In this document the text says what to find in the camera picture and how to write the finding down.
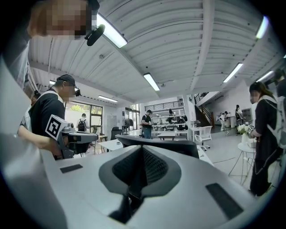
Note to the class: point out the person's left forearm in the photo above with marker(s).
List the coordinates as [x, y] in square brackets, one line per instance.
[33, 139]

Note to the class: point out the person's head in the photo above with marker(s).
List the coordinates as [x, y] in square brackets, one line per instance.
[62, 15]

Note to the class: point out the white office chair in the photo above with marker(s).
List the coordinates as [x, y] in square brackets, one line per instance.
[204, 134]

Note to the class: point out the dark staircase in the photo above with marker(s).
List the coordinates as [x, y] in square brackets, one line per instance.
[204, 111]

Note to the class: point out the triangle patterned tablecloth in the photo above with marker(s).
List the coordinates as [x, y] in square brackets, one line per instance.
[204, 157]

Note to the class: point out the black head camera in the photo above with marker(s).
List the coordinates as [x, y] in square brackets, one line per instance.
[95, 35]

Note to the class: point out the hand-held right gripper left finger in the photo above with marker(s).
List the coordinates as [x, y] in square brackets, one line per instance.
[89, 179]

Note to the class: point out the white shelf rack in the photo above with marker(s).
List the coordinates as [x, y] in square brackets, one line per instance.
[167, 116]

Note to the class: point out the person's grey t-shirt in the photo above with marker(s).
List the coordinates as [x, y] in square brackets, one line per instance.
[15, 58]

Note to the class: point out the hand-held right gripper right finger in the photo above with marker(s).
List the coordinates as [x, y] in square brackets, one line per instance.
[196, 179]

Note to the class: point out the glass door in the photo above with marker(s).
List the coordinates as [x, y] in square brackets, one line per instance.
[96, 118]

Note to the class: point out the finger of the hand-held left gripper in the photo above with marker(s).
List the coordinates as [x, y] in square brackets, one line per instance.
[87, 137]

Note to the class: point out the person's left hand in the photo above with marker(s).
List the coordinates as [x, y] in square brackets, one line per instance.
[54, 148]

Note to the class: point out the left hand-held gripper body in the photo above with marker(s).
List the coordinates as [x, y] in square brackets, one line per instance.
[55, 127]

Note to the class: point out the ceiling strip light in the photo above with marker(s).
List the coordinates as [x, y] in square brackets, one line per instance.
[264, 76]
[152, 81]
[232, 72]
[262, 26]
[107, 98]
[112, 31]

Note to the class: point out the white flowers in vase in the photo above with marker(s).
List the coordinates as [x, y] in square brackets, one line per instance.
[243, 132]

